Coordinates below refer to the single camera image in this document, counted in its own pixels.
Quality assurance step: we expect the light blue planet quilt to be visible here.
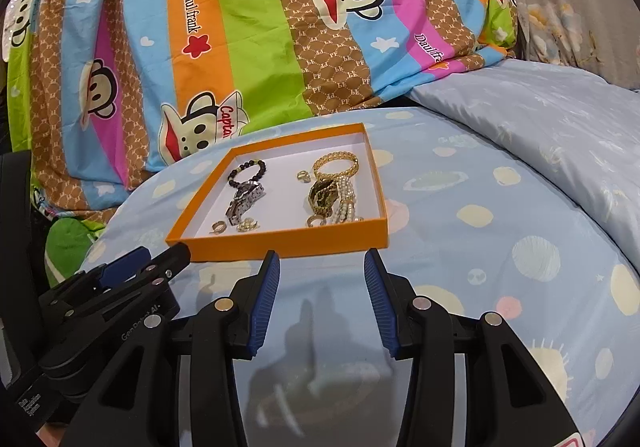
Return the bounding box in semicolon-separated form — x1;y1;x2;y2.
45;60;640;447

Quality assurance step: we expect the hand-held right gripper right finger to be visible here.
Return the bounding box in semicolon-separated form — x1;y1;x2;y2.
364;248;573;447

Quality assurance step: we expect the grey floral bedsheet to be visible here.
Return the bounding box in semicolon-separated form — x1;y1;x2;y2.
500;0;640;92

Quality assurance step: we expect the green cloth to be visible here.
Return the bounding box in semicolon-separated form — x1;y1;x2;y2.
42;216;108;289

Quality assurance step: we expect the black bead bracelet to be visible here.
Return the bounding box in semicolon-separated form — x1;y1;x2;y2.
227;158;264;189

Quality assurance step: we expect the orange shallow box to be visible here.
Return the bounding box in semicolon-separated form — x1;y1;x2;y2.
165;123;389;262

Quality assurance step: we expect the gold chain bangle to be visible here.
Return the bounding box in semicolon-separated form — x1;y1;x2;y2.
313;152;361;176

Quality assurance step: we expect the pearl bracelet with pendant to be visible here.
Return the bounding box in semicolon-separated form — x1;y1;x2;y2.
330;176;364;224

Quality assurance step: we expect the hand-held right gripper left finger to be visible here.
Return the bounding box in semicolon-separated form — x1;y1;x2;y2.
70;249;282;447

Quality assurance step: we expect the striped cartoon printed blanket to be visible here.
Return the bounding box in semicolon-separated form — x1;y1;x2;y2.
0;0;518;240

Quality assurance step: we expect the gold wristwatch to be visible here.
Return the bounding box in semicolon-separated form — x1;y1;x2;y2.
306;178;341;218

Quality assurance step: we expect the silver wristwatch with brown dial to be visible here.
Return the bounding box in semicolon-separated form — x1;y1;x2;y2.
225;180;266;224

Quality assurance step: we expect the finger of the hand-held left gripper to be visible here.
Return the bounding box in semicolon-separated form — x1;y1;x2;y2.
62;243;192;325
50;247;152;300

